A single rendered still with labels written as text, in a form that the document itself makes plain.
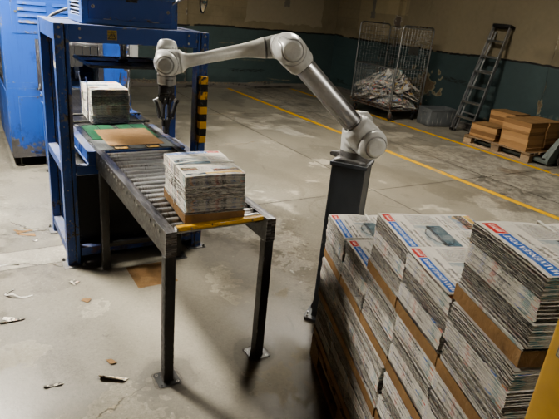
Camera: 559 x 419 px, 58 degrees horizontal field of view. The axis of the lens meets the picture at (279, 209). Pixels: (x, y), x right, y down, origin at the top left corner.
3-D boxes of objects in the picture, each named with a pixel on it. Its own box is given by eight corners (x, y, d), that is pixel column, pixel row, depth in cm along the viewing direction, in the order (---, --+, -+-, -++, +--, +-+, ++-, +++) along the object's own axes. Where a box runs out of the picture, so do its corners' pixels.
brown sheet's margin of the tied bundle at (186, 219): (244, 219, 238) (244, 209, 237) (184, 224, 226) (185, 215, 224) (232, 206, 252) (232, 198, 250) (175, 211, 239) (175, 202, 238)
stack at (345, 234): (375, 351, 286) (402, 214, 256) (486, 557, 180) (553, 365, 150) (308, 352, 279) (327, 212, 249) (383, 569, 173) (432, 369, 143)
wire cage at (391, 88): (418, 120, 992) (436, 27, 930) (387, 121, 951) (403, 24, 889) (378, 107, 1087) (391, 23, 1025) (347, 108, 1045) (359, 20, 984)
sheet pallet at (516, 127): (560, 160, 784) (571, 123, 763) (526, 163, 742) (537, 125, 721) (494, 140, 878) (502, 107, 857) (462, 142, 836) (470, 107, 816)
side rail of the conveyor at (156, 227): (176, 256, 224) (177, 232, 220) (165, 258, 221) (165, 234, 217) (104, 168, 329) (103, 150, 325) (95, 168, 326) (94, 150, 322)
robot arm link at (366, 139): (383, 137, 268) (399, 148, 248) (360, 158, 270) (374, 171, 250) (287, 22, 238) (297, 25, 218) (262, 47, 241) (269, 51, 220)
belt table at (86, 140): (185, 160, 356) (185, 145, 353) (87, 165, 323) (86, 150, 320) (153, 135, 411) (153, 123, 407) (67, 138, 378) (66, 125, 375)
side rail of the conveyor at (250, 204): (274, 240, 249) (277, 218, 245) (265, 242, 247) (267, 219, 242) (178, 162, 355) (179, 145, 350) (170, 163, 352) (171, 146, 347)
